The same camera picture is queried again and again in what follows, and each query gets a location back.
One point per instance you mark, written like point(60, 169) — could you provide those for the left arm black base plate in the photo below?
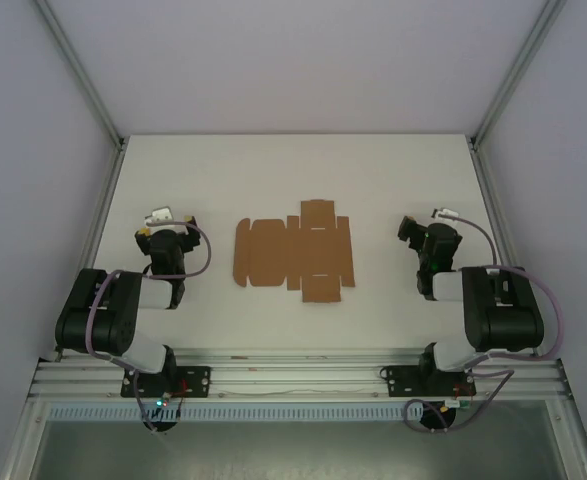
point(195, 380)

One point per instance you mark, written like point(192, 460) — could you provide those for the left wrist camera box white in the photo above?
point(159, 215)

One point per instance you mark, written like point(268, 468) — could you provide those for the grey metal sheet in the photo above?
point(293, 450)

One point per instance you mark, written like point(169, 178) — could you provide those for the small circuit board with LED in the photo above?
point(458, 404)
point(163, 401)

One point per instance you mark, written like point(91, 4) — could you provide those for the aluminium frame post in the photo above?
point(80, 75)
point(518, 75)

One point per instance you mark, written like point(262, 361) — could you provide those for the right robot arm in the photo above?
point(503, 320)

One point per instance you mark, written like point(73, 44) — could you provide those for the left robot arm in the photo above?
point(98, 310)

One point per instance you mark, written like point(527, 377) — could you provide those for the aluminium table side rail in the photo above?
point(104, 210)

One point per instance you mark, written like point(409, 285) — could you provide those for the aluminium mounting rail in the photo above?
point(293, 372)

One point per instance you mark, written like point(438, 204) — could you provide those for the brown cardboard box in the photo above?
point(293, 255)

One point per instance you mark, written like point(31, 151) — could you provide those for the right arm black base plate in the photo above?
point(403, 380)

